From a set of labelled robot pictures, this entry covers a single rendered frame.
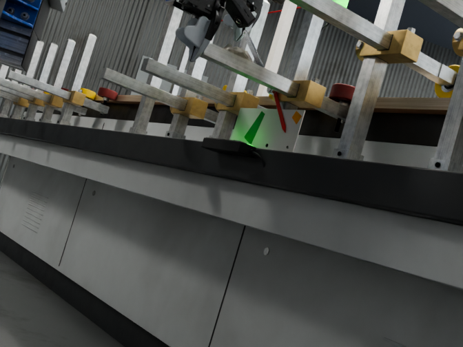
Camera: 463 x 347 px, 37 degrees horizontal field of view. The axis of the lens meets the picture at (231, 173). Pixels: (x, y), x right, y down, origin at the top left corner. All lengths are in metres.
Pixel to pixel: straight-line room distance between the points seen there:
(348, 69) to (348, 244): 7.54
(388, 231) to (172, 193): 0.83
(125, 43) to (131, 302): 6.17
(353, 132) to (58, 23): 7.21
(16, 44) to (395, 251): 0.98
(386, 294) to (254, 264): 0.48
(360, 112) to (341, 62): 7.42
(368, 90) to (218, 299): 0.84
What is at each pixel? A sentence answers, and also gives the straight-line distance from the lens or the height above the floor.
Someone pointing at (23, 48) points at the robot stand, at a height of 0.76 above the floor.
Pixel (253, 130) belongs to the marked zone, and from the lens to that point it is 1.65.
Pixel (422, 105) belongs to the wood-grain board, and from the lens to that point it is 1.56.
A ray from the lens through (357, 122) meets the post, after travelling 1.39.
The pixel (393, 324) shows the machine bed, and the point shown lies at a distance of 1.50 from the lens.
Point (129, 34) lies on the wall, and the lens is 8.39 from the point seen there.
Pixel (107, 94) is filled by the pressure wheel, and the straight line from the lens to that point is 2.93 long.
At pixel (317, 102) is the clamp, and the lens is 1.55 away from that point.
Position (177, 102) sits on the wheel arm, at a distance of 1.96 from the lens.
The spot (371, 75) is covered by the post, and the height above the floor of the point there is 0.88.
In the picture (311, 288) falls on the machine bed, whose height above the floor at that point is 0.42.
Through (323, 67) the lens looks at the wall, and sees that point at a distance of 8.73.
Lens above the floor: 0.51
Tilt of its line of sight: 4 degrees up
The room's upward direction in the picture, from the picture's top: 17 degrees clockwise
